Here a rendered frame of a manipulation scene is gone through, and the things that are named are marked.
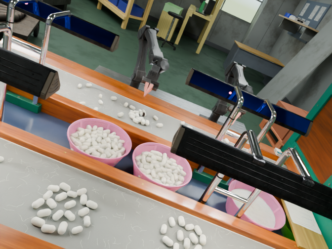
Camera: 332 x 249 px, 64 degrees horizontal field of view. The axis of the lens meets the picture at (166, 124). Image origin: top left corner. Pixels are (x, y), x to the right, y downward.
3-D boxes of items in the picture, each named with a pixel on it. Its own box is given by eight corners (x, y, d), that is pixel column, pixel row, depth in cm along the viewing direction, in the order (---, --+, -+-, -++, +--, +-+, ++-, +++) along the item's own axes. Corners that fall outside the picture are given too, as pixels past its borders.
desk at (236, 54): (270, 91, 630) (286, 66, 600) (225, 71, 616) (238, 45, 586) (263, 82, 685) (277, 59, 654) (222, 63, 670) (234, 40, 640)
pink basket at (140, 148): (123, 153, 122) (129, 137, 117) (175, 162, 132) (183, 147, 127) (129, 199, 101) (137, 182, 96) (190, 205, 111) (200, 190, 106)
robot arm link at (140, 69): (145, 82, 175) (152, 31, 171) (135, 80, 171) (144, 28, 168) (141, 81, 180) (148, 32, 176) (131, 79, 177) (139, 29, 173)
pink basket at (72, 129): (79, 127, 125) (83, 110, 121) (131, 149, 127) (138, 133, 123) (50, 159, 102) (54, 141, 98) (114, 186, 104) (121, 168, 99)
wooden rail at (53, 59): (10, 63, 168) (13, 35, 159) (267, 172, 179) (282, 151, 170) (-4, 68, 157) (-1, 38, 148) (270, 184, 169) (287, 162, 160)
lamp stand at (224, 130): (192, 155, 143) (233, 82, 122) (226, 169, 145) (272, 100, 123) (190, 177, 127) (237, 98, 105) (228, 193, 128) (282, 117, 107)
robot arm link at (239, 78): (251, 89, 158) (244, 62, 180) (237, 83, 156) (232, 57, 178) (239, 103, 166) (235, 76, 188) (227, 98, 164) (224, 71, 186)
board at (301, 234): (277, 189, 130) (278, 187, 130) (304, 200, 131) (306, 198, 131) (297, 247, 101) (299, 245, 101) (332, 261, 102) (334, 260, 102)
